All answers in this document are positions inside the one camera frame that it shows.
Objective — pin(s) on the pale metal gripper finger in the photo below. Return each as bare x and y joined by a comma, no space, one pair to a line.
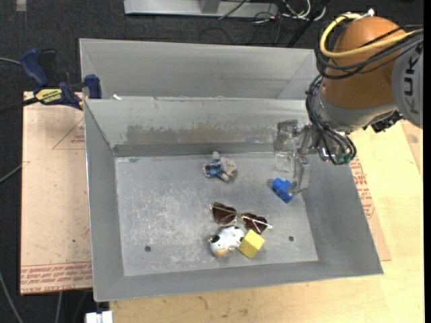
303,177
286,131

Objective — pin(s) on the blue plastic block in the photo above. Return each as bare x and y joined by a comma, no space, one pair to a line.
282,188

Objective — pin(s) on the small doll in blue plaid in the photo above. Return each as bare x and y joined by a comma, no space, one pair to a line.
217,169

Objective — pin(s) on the yellow cube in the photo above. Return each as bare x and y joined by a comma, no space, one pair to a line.
251,244

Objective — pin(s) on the heart-shaped sunglasses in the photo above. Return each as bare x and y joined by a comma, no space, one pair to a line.
224,214

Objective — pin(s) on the white toy animal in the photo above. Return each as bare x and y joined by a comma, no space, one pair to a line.
225,241

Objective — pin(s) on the grey metal bin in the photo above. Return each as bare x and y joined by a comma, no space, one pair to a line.
175,197

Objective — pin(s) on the brown cardboard board, red print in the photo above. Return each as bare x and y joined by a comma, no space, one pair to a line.
54,197

